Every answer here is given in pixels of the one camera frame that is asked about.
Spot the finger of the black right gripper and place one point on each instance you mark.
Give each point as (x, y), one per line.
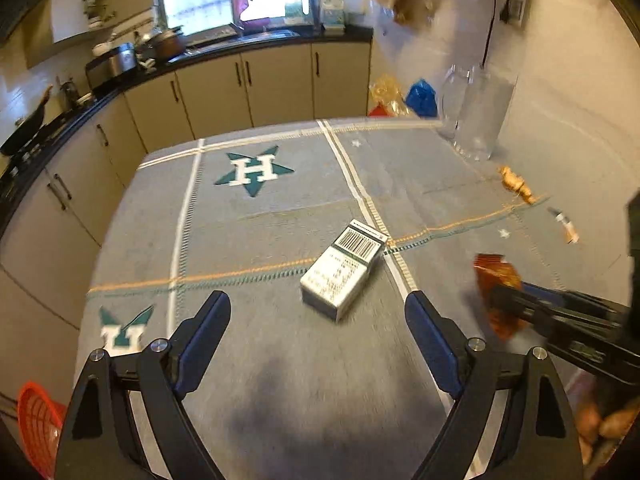
(542, 307)

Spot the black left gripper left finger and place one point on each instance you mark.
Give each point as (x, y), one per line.
(100, 440)

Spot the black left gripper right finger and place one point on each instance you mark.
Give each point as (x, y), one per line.
(537, 438)

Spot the orange brown snack wrapper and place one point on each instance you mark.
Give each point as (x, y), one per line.
(495, 279)

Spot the person's right hand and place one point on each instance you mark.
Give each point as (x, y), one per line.
(603, 412)

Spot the red plastic mesh basket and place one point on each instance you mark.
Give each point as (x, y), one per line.
(40, 420)

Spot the silver small carton box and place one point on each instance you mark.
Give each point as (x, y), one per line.
(334, 280)

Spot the grey patterned tablecloth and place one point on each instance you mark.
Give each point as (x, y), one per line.
(290, 394)

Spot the clear glass jug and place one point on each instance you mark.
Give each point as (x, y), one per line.
(472, 106)

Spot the blue plastic bag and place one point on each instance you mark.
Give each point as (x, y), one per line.
(421, 99)

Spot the yellow crinkled plastic bag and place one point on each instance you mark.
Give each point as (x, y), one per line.
(387, 99)

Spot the black frying pan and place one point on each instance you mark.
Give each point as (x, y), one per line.
(28, 129)

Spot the silver rice cooker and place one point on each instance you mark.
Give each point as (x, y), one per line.
(111, 64)

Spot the dark cooking pot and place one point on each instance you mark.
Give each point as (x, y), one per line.
(168, 44)

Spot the purple plastic bag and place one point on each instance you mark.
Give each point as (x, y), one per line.
(240, 7)

